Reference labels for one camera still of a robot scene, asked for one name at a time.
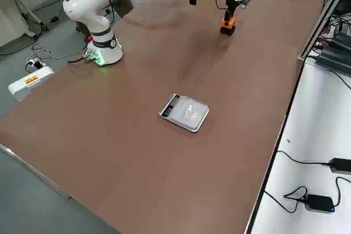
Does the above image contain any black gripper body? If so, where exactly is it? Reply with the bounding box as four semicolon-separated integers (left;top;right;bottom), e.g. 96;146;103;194
224;0;239;18

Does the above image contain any clear measuring cup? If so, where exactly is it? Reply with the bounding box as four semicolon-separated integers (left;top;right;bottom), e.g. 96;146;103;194
183;104;198;119

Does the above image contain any white electronic scale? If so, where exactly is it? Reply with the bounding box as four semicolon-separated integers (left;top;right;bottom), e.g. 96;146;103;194
158;93;210;133

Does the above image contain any white control box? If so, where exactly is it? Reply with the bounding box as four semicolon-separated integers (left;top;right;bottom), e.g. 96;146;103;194
7;66;55;102

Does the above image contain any large black power brick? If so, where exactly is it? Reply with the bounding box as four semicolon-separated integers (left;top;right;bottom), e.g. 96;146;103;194
330;32;351;51
314;44;351;76

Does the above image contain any white power strip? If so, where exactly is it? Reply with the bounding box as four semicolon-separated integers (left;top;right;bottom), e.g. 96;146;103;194
25;58;47;72

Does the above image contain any black power adapter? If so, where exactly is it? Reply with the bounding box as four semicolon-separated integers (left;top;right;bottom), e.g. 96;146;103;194
329;157;351;175

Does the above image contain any black adapter with blue light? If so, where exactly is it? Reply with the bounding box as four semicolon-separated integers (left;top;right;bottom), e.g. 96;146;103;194
304;193;336;214

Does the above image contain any aluminium frame post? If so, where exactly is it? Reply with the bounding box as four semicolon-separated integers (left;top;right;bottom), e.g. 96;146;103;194
297;0;351;61

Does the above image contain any black adapter cable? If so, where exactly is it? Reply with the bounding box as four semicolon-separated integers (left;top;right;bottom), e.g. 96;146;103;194
276;150;333;167
264;176;351;214

